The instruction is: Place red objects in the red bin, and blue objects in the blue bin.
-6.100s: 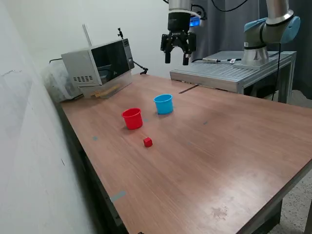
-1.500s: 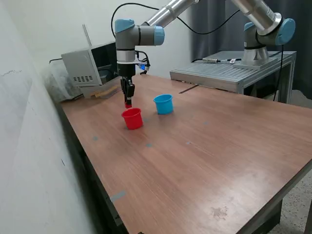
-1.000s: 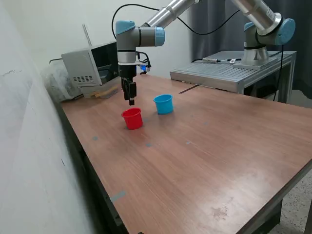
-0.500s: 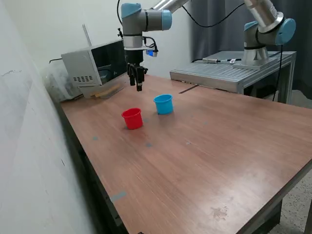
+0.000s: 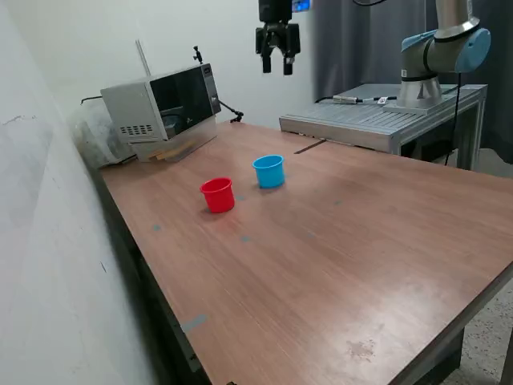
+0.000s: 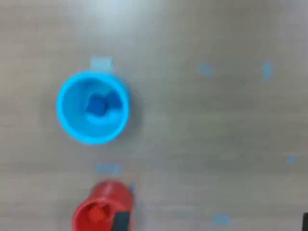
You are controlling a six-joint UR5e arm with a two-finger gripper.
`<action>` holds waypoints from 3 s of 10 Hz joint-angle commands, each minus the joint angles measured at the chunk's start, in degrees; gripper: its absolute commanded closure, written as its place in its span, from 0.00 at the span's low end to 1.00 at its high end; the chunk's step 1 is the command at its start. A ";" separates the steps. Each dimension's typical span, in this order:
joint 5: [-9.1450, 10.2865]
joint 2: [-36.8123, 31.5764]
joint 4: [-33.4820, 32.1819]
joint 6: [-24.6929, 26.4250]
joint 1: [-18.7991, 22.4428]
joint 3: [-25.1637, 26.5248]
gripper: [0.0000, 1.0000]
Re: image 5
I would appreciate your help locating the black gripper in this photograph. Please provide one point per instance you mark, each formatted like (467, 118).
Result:
(276, 16)

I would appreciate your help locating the yellow wooden sticks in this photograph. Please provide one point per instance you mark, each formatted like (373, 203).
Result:
(172, 151)

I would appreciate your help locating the silver microwave oven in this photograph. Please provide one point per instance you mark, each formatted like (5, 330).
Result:
(132, 108)

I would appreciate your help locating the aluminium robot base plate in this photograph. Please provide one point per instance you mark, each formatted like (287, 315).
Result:
(421, 107)

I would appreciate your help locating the long grey-blue tape strip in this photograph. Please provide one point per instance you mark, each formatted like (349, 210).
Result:
(194, 322)

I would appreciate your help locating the aluminium profile robot stand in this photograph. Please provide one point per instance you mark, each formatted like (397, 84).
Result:
(360, 124)

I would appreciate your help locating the crumpled clear plastic bag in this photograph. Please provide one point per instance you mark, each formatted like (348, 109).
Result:
(96, 140)

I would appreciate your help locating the clear plastic box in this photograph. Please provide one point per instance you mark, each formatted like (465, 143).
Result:
(200, 136)

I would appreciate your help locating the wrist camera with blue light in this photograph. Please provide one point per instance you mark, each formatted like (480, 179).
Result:
(302, 5)

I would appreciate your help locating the white warning tag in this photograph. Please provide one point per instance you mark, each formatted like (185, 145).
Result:
(382, 100)

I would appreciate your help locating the red plastic cup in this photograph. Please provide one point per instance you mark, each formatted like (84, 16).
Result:
(218, 198)

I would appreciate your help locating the thin metal rod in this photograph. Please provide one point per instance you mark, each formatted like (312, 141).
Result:
(143, 58)

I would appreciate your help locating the blue plastic cup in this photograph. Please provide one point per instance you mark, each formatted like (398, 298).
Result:
(270, 174)

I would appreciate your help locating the small black camera mount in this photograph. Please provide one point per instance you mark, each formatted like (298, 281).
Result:
(197, 54)

